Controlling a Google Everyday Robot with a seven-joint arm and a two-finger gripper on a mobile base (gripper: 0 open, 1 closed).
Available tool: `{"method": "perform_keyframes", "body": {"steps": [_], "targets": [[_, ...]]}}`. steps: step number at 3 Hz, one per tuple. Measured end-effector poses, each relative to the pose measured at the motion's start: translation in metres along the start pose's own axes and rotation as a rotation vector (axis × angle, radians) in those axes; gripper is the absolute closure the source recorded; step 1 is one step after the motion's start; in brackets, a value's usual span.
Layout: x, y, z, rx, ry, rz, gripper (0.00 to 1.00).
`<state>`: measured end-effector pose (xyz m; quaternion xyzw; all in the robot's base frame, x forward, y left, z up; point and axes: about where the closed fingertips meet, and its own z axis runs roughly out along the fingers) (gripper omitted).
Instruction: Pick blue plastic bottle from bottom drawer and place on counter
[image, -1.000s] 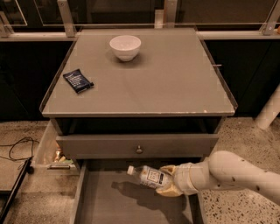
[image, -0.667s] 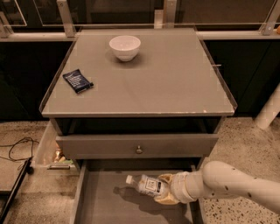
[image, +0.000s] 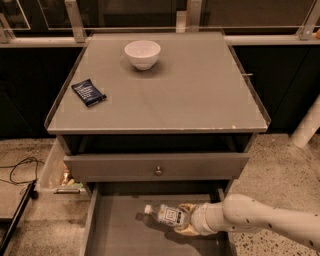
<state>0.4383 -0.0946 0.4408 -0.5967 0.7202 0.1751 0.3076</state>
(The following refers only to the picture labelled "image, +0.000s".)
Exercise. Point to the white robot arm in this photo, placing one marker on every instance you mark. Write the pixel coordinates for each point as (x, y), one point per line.
(240, 213)

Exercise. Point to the round metal drawer knob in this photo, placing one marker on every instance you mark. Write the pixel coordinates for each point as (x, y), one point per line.
(158, 171)

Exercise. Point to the metal railing frame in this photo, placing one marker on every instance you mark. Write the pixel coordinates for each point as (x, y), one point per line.
(239, 22)

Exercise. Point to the grey middle drawer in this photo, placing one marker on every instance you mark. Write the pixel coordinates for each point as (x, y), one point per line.
(141, 167)

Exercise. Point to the open grey bottom drawer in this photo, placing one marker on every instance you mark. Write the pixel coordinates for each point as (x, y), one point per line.
(117, 225)

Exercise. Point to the white robot base pole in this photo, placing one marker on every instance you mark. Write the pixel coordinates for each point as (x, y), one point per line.
(308, 126)

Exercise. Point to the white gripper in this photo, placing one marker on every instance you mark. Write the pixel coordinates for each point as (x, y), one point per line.
(199, 218)

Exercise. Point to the clear plastic storage bin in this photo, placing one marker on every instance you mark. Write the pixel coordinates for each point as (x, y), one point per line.
(51, 177)

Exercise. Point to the white ceramic bowl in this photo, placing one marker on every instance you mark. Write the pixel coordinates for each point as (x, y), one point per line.
(143, 54)

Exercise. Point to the grey cabinet with counter top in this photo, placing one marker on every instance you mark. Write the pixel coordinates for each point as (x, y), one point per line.
(195, 99)

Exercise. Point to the clear plastic water bottle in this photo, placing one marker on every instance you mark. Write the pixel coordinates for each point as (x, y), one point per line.
(170, 216)

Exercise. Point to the dark blue snack packet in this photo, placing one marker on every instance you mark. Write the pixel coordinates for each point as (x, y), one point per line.
(88, 93)

